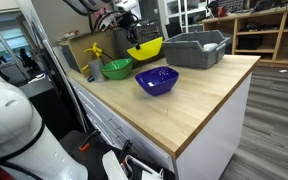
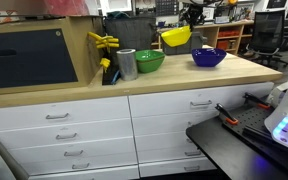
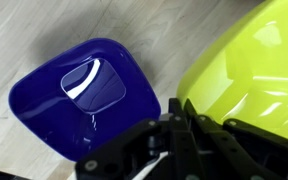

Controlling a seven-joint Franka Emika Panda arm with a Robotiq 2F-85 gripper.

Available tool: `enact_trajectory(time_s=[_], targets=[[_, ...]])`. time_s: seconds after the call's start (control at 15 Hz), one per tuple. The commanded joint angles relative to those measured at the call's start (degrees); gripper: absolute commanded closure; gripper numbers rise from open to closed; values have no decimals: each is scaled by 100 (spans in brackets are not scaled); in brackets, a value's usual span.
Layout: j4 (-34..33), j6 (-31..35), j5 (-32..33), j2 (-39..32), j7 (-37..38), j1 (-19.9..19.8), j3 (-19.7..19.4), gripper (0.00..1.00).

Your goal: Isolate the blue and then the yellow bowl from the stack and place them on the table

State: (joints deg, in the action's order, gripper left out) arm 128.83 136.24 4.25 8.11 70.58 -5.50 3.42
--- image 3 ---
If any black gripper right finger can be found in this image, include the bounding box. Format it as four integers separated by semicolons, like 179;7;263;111
183;98;288;180

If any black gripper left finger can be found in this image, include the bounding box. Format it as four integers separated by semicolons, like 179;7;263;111
75;97;206;180

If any yellow-green plastic bowl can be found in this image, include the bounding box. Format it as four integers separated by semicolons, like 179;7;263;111
176;0;288;145

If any blue plastic bowl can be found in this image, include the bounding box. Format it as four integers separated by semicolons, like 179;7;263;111
8;37;162;163

